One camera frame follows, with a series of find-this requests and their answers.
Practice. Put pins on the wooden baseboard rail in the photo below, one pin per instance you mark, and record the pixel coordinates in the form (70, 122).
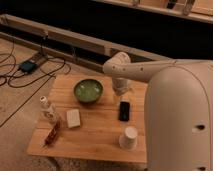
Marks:
(83, 41)

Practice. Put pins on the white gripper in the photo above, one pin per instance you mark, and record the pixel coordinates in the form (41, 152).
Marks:
(120, 85)

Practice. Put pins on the green ceramic bowl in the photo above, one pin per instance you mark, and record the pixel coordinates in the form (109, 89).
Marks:
(88, 90)

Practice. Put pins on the white rectangular block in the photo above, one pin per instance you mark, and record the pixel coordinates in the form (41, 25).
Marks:
(73, 118)

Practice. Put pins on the brown snack bar wrapper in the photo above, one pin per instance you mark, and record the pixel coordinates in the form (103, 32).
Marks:
(52, 134)

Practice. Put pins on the small white bottle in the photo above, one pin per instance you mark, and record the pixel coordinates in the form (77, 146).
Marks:
(49, 110)

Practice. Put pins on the dark power adapter box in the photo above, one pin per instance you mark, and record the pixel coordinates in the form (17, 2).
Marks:
(27, 66)

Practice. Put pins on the white paper cup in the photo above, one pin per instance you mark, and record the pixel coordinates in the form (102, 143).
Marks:
(128, 139)

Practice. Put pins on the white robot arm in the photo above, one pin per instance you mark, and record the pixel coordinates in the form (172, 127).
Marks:
(178, 110)

